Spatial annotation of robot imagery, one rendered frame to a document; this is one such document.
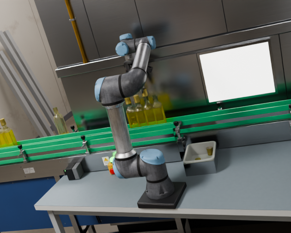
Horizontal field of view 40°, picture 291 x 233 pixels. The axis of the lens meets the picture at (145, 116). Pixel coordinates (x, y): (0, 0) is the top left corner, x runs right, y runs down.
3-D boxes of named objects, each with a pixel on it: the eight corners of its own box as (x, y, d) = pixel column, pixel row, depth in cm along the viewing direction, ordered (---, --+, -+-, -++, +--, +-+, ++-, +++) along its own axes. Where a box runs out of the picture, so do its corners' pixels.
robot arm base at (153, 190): (166, 201, 198) (162, 184, 195) (141, 197, 206) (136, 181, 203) (179, 185, 210) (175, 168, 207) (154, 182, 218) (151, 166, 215)
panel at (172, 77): (277, 92, 241) (269, 37, 229) (278, 93, 238) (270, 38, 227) (138, 114, 267) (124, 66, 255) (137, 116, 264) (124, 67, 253)
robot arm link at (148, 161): (166, 180, 198) (160, 156, 193) (140, 182, 201) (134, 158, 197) (169, 168, 209) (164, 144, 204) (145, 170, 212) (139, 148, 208)
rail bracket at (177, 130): (184, 132, 244) (180, 114, 239) (181, 145, 229) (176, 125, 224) (180, 133, 244) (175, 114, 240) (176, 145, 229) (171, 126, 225)
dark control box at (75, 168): (84, 173, 258) (80, 162, 255) (80, 179, 251) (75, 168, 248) (73, 174, 260) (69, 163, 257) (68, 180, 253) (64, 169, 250)
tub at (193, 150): (218, 153, 236) (215, 140, 233) (216, 172, 216) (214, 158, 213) (190, 156, 241) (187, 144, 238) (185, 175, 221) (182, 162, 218)
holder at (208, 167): (219, 149, 241) (216, 138, 239) (216, 173, 217) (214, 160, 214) (191, 153, 246) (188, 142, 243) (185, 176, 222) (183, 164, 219)
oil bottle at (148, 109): (160, 132, 255) (152, 101, 248) (159, 136, 250) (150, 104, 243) (152, 133, 257) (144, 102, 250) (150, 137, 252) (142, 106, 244)
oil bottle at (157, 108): (169, 131, 253) (161, 100, 246) (167, 134, 248) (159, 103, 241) (160, 131, 255) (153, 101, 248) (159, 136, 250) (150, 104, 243)
